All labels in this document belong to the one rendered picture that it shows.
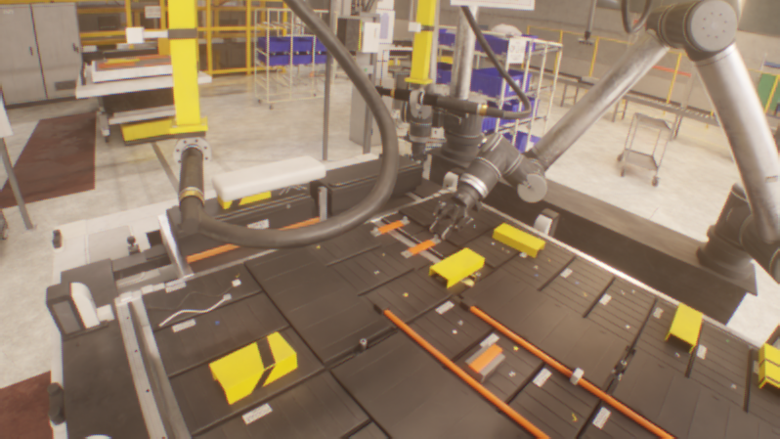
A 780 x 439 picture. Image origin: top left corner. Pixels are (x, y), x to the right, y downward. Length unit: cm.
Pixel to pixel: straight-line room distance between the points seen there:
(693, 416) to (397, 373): 63
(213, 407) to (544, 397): 63
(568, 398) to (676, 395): 26
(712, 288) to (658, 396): 101
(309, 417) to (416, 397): 20
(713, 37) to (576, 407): 100
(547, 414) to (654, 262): 119
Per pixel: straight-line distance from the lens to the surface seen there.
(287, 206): 116
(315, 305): 91
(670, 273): 189
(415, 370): 80
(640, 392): 95
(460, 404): 77
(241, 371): 75
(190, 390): 81
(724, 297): 192
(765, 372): 120
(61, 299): 114
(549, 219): 150
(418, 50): 139
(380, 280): 101
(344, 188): 126
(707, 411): 101
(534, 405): 82
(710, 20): 124
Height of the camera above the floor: 164
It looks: 24 degrees down
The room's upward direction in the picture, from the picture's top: 6 degrees clockwise
